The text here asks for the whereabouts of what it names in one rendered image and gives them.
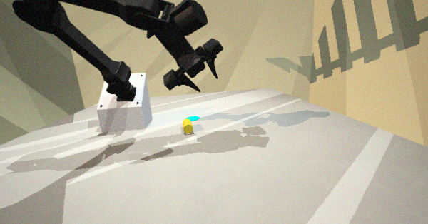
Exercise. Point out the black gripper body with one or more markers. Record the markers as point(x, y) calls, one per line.
point(173, 78)

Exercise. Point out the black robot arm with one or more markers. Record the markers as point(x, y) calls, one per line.
point(175, 23)

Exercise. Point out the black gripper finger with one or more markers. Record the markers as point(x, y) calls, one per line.
point(188, 82)
point(211, 65)

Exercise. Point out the yellow cylinder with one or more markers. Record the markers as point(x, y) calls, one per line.
point(187, 126)

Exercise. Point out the cyan circle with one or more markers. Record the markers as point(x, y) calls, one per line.
point(193, 118)

